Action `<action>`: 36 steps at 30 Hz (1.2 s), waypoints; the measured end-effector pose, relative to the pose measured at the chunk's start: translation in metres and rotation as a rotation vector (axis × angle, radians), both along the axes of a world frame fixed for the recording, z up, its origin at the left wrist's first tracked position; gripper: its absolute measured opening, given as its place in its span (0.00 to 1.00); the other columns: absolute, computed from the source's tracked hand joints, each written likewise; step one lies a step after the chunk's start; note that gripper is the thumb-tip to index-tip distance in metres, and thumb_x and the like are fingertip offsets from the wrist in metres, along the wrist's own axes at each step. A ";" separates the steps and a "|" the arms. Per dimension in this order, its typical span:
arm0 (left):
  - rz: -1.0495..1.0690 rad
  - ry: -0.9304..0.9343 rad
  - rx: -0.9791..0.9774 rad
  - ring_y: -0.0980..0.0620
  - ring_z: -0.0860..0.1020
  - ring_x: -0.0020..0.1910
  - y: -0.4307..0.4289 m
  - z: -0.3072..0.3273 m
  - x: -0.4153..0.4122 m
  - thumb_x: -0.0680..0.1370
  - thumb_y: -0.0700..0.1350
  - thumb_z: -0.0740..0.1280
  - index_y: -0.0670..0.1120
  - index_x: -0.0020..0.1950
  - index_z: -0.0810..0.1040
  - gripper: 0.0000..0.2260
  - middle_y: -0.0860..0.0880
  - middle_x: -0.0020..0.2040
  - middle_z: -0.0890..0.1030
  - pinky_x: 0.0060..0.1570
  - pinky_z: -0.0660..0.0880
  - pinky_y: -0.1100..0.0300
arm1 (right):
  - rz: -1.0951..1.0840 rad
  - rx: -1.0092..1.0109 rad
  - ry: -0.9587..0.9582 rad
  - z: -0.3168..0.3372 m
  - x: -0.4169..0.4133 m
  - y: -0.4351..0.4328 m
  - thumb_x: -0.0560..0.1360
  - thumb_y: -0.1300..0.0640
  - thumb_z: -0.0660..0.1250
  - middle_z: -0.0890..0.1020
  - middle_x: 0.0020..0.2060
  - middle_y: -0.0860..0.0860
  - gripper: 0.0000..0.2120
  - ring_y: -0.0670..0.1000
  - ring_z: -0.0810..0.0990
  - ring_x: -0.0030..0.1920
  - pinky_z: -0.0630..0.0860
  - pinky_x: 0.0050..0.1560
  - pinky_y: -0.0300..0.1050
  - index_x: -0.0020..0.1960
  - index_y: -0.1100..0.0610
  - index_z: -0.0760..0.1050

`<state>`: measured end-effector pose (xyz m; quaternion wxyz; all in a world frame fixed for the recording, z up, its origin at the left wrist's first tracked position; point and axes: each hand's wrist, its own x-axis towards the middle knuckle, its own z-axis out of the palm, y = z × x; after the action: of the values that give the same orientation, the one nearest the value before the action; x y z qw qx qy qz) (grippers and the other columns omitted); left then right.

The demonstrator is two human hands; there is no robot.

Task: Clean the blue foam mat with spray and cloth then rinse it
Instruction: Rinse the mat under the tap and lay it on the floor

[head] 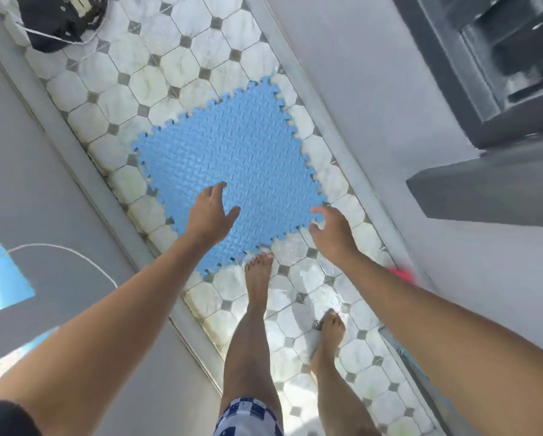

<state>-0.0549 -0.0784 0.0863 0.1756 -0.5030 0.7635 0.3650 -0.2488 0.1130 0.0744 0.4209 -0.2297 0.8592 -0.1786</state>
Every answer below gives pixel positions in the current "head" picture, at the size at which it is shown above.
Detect pink spray bottle white trigger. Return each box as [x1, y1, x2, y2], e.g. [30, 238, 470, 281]
[385, 266, 417, 285]

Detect blue white checkered shorts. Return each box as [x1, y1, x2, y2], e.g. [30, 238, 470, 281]
[213, 397, 285, 436]

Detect person's leg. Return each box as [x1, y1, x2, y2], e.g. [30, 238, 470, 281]
[310, 309, 381, 436]
[219, 253, 283, 414]

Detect person's right leg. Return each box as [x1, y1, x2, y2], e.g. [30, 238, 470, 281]
[310, 309, 381, 436]

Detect blue wall vent opening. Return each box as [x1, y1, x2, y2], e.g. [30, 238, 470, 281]
[0, 243, 36, 319]
[0, 326, 61, 382]

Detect person's right hand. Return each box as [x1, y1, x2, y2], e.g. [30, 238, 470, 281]
[308, 205, 361, 264]

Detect person's left leg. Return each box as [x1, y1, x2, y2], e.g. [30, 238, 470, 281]
[219, 253, 283, 414]

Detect dark shirt sleeve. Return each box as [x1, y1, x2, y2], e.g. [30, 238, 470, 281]
[0, 399, 43, 436]

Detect person's left forearm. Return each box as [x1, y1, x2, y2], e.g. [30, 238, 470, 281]
[0, 233, 208, 436]

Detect dark grey window frame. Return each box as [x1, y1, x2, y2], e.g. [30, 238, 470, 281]
[389, 0, 543, 150]

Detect grey concrete ledge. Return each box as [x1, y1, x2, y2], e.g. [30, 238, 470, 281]
[406, 145, 543, 230]

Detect person's left hand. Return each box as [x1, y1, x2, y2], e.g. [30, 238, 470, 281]
[182, 181, 242, 248]

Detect person's right forearm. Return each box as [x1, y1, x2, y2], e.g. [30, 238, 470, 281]
[339, 249, 543, 436]

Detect blue door frame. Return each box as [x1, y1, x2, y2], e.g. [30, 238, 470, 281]
[398, 347, 431, 382]

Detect black object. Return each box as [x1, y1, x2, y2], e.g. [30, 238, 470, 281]
[16, 0, 111, 54]

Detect thin white cable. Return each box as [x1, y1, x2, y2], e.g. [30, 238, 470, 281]
[5, 243, 119, 289]

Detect blue foam puzzle mat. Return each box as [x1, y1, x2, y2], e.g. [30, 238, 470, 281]
[131, 76, 326, 277]

